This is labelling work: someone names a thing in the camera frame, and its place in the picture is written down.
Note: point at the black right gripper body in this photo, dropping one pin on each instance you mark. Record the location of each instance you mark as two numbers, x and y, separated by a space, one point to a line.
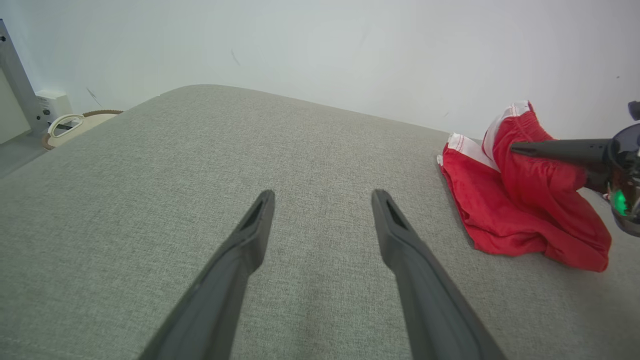
627 170

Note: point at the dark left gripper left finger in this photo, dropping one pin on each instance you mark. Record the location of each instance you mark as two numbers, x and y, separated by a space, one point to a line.
220 290

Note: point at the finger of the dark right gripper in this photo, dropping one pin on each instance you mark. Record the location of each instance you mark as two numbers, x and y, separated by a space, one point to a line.
565 150

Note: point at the grey fabric sofa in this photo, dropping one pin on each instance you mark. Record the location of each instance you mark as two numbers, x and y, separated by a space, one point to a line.
200 165

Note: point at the red shorts with white stripes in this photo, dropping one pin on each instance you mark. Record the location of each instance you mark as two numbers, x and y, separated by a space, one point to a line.
530 130

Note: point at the white wall socket box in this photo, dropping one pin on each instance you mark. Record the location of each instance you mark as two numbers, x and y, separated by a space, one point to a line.
52 102

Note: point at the red white basketball jersey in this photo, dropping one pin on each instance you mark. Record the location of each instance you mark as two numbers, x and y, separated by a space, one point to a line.
470 200

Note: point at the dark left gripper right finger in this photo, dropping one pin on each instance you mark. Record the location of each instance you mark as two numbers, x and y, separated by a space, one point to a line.
430 300

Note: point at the cream laundry basket brown rim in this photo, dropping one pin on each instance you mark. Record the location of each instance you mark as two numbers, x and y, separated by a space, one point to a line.
92 122

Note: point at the grey metal post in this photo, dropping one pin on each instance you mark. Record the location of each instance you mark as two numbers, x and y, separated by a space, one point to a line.
17 80

